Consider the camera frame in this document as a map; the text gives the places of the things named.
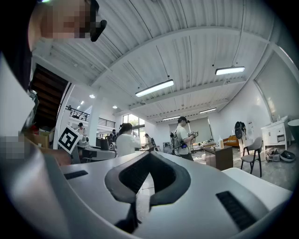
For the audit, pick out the grey window roller blind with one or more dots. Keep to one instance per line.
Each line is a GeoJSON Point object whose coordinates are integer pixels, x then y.
{"type": "Point", "coordinates": [278, 86]}

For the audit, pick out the white vanity cabinet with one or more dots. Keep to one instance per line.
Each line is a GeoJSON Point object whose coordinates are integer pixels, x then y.
{"type": "Point", "coordinates": [273, 137]}

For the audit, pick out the large glass window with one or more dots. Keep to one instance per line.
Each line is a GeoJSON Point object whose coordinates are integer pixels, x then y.
{"type": "Point", "coordinates": [134, 123]}

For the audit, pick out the white wall poster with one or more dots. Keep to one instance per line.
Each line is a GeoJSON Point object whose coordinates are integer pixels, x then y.
{"type": "Point", "coordinates": [250, 127]}

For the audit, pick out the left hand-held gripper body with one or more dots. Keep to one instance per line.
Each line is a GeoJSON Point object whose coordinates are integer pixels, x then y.
{"type": "Point", "coordinates": [69, 139]}

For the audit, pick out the dark oval device on stand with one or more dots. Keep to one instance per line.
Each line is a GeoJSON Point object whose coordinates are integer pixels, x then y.
{"type": "Point", "coordinates": [239, 130]}

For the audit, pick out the dark wooden cabinet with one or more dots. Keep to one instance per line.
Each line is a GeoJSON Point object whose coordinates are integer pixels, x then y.
{"type": "Point", "coordinates": [220, 157]}

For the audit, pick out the long ceiling light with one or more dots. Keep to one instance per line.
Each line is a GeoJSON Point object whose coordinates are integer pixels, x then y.
{"type": "Point", "coordinates": [154, 88]}
{"type": "Point", "coordinates": [171, 118]}
{"type": "Point", "coordinates": [207, 110]}
{"type": "Point", "coordinates": [230, 70]}

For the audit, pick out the dark brown staircase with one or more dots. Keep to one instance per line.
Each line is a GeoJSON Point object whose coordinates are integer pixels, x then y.
{"type": "Point", "coordinates": [50, 93]}

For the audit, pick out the person's head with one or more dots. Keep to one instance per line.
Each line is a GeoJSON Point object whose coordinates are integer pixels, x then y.
{"type": "Point", "coordinates": [65, 18]}

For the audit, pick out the grey wall roller blind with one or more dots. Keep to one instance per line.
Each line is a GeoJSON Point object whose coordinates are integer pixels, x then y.
{"type": "Point", "coordinates": [201, 128]}

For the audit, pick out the oval white rimmed lid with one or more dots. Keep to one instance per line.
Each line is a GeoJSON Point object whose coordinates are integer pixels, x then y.
{"type": "Point", "coordinates": [287, 156]}

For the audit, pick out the black balcony railing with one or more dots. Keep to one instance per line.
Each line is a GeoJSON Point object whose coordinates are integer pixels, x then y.
{"type": "Point", "coordinates": [102, 121]}

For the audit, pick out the black head-mounted camera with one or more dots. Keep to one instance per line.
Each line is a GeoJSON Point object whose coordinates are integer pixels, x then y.
{"type": "Point", "coordinates": [97, 23]}

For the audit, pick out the grey chair black legs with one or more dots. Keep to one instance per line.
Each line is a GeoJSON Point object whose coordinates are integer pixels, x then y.
{"type": "Point", "coordinates": [253, 151]}

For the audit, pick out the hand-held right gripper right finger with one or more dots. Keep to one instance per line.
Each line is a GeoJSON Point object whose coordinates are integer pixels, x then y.
{"type": "Point", "coordinates": [198, 186]}

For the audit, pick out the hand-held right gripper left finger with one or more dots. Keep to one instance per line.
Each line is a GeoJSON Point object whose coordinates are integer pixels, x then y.
{"type": "Point", "coordinates": [93, 186]}

